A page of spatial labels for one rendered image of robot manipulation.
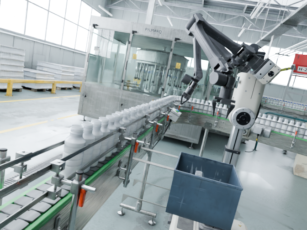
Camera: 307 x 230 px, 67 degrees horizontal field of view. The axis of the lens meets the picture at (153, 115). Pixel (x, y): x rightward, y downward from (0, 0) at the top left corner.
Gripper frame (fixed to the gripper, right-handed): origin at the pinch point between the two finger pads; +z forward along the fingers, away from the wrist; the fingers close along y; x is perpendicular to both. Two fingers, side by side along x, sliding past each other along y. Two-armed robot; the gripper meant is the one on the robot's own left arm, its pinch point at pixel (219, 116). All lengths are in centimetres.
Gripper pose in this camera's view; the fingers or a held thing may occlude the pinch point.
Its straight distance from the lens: 120.5
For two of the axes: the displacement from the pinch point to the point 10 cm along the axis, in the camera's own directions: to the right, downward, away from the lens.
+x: 1.9, -1.1, 9.8
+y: 9.6, 2.3, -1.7
